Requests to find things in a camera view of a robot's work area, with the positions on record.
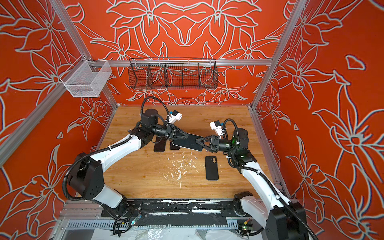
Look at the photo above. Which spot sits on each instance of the aluminium frame rail back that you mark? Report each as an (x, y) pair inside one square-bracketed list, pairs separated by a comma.
[(219, 63)]

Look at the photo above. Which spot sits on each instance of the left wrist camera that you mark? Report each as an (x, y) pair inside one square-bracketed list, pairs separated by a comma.
[(174, 116)]

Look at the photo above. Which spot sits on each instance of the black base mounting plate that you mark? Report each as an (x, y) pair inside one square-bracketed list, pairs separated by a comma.
[(221, 207)]

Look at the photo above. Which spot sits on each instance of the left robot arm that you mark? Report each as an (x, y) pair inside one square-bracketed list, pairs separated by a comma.
[(84, 179)]

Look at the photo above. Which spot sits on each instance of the white mesh basket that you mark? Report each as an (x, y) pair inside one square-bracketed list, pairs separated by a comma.
[(86, 79)]

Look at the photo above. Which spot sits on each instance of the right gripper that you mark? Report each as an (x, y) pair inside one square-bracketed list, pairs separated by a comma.
[(214, 143)]

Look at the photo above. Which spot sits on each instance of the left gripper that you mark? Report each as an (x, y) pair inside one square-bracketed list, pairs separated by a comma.
[(171, 131)]

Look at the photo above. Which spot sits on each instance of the pink phone case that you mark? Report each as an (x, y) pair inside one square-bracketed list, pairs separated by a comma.
[(174, 148)]

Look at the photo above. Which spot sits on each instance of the black wire basket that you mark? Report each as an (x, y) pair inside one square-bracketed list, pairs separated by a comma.
[(173, 76)]

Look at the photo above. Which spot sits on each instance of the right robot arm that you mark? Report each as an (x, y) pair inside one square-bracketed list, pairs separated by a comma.
[(278, 216)]

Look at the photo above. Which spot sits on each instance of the black smartphone picked up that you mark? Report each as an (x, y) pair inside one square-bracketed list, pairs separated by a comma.
[(159, 144)]

